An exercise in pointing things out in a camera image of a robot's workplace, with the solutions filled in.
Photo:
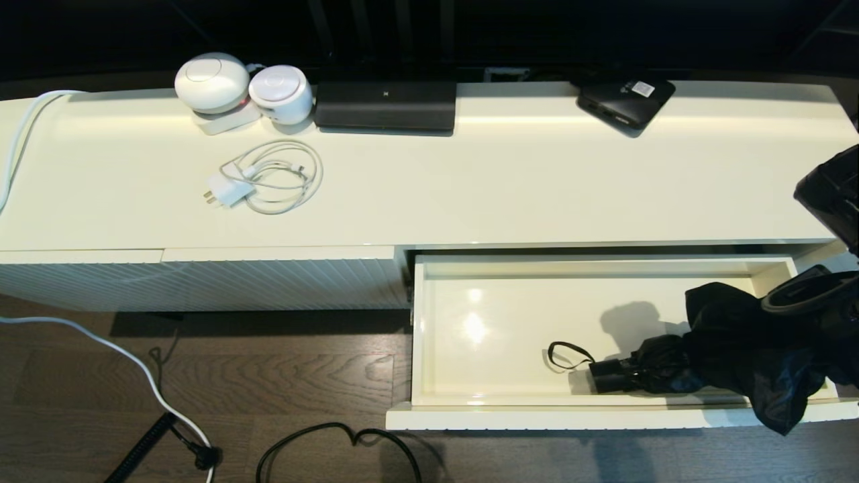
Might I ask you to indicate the white fluted drawer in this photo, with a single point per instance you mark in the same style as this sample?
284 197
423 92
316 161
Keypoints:
483 349

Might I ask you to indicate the black umbrella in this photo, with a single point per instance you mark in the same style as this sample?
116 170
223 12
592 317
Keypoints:
738 349

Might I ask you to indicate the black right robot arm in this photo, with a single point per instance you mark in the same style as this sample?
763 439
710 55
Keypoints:
835 194

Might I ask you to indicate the white slatted cabinet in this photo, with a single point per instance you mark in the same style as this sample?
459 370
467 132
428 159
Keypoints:
470 188

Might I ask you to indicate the black router box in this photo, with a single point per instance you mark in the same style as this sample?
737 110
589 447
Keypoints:
386 107

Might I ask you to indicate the white fluted cabinet front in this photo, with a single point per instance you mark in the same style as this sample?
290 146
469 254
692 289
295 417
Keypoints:
268 282
67 282

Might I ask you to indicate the white charger plug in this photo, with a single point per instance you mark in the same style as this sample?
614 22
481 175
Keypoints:
230 190

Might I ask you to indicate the small white round device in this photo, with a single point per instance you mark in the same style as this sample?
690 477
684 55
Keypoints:
282 94

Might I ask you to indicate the black set-top box with sticker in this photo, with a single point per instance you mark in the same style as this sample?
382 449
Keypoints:
621 107

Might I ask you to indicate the white flat device base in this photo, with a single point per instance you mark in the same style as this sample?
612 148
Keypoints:
225 123

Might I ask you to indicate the large white round device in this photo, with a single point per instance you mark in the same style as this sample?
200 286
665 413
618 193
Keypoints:
213 84

